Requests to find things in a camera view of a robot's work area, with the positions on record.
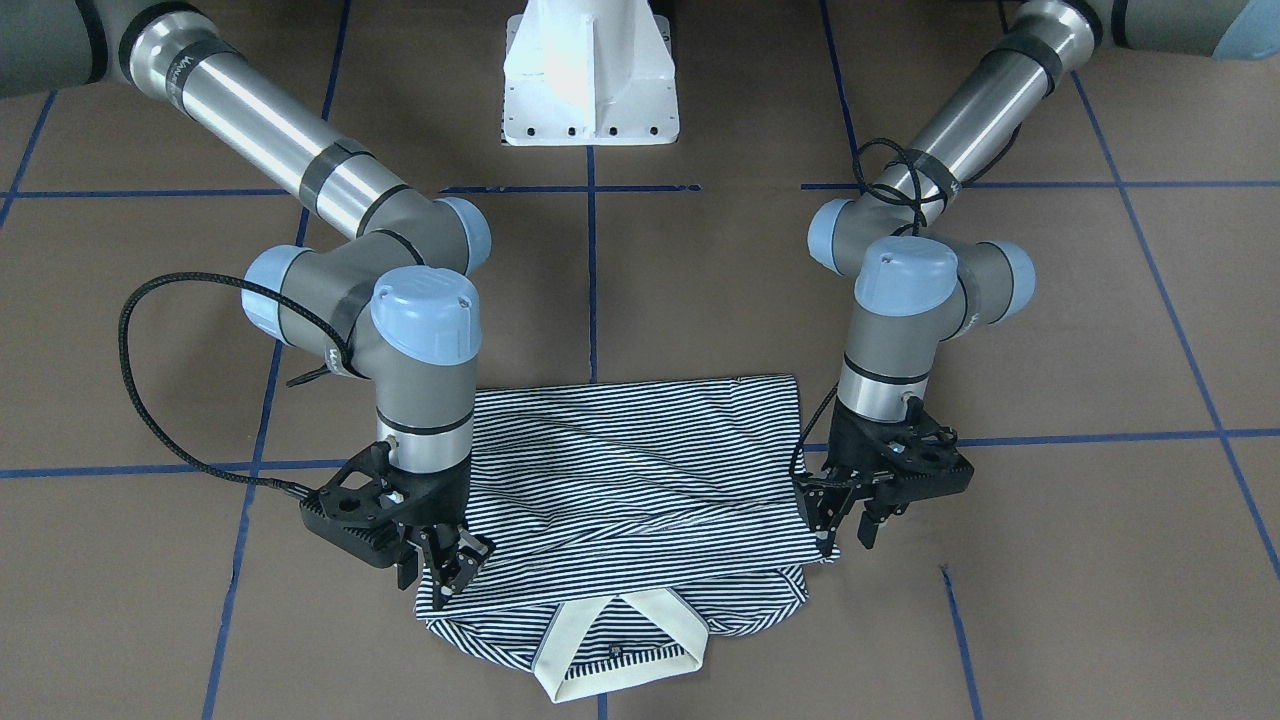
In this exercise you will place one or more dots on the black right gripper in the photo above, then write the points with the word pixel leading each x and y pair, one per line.
pixel 441 498

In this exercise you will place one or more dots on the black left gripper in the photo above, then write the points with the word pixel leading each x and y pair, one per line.
pixel 851 441

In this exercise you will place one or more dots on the navy white striped polo shirt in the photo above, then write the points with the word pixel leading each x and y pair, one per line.
pixel 632 523

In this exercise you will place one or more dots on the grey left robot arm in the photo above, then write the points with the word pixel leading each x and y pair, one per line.
pixel 913 290

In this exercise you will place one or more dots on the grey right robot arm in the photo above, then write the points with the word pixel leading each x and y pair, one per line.
pixel 394 304

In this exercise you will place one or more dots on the blue tape grid line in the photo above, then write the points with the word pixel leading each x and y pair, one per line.
pixel 593 277

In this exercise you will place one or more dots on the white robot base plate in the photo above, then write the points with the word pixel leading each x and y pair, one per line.
pixel 589 73

